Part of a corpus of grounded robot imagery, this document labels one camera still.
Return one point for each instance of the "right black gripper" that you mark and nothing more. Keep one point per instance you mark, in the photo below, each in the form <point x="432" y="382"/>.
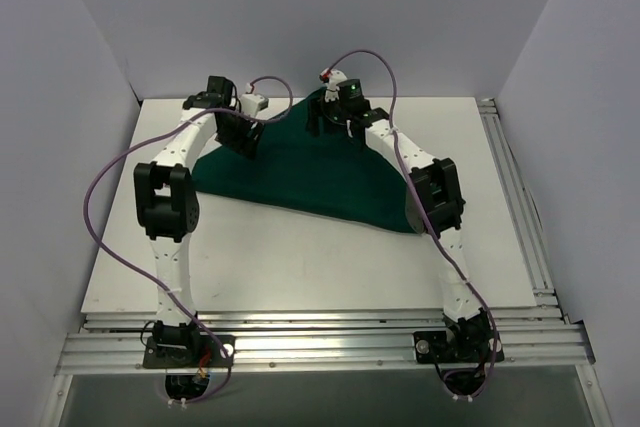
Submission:
<point x="327" y="119"/>

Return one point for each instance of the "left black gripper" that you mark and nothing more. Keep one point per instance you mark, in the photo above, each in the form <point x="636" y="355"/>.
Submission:
<point x="240" y="132"/>

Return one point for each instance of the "green surgical drape cloth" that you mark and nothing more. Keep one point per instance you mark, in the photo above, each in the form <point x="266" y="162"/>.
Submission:
<point x="329" y="175"/>

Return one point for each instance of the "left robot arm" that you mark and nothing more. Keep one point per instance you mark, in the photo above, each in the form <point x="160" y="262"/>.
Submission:
<point x="167" y="206"/>

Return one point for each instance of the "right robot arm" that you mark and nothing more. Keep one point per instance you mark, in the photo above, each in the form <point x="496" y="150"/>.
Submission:
<point x="433" y="207"/>

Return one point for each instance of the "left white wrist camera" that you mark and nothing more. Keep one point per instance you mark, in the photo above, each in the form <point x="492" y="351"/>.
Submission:
<point x="251" y="104"/>

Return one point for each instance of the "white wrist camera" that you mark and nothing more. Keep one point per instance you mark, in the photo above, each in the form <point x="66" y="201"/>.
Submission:
<point x="251" y="104"/>
<point x="332" y="78"/>

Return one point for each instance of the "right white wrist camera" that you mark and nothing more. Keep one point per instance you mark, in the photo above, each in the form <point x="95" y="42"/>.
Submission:
<point x="332" y="78"/>

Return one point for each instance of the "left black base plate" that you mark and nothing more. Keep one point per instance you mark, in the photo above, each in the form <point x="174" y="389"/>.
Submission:
<point x="206" y="354"/>

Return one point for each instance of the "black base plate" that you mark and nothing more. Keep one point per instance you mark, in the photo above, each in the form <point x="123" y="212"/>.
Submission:
<point x="206" y="354"/>
<point x="446" y="347"/>

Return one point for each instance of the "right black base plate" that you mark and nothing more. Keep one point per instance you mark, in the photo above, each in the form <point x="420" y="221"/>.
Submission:
<point x="446" y="347"/>

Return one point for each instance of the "aluminium rail frame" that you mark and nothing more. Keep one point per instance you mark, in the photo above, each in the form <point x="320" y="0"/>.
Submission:
<point x="324" y="312"/>

